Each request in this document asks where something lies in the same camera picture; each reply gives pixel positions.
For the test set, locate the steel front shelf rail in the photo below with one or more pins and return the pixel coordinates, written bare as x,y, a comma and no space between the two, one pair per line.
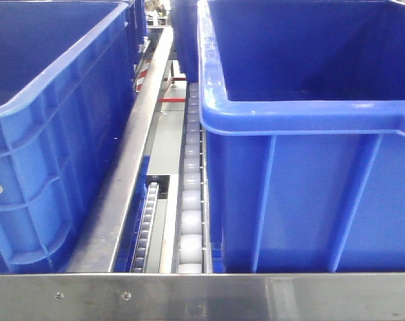
109,296

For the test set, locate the large blue crate left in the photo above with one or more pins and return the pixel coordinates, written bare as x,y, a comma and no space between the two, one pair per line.
65,98

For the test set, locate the large blue crate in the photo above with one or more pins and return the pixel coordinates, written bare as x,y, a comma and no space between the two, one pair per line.
65,98
303,104

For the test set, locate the steel divider rail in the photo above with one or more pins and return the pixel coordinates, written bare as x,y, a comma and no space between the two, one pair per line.
99,244

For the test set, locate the white roller conveyor track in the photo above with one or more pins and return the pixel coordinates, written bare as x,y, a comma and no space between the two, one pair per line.
194,255

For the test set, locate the large blue crate right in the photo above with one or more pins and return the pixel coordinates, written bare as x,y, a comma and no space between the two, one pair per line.
303,104

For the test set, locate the lower grey roller track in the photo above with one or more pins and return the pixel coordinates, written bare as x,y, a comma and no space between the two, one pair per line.
143,240

